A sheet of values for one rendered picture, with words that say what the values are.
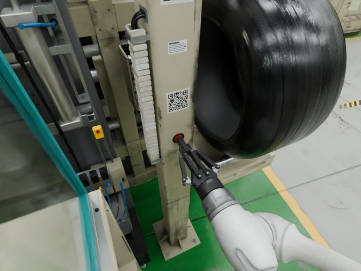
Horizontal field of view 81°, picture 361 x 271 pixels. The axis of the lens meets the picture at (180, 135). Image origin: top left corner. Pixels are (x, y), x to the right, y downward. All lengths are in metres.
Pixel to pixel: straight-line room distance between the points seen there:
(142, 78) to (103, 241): 0.38
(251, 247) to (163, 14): 0.53
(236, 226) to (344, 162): 2.09
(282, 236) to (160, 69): 0.52
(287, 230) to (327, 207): 1.49
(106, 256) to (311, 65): 0.58
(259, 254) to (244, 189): 1.42
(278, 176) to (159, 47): 1.77
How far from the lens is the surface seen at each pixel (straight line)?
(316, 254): 0.64
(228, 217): 0.54
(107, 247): 0.35
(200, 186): 0.60
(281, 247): 0.65
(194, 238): 1.67
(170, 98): 0.62
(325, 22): 0.69
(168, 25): 0.53
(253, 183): 1.98
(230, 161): 0.88
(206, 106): 1.06
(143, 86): 0.58
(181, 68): 0.59
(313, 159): 2.40
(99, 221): 0.37
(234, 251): 0.54
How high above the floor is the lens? 1.59
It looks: 45 degrees down
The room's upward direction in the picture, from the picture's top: straight up
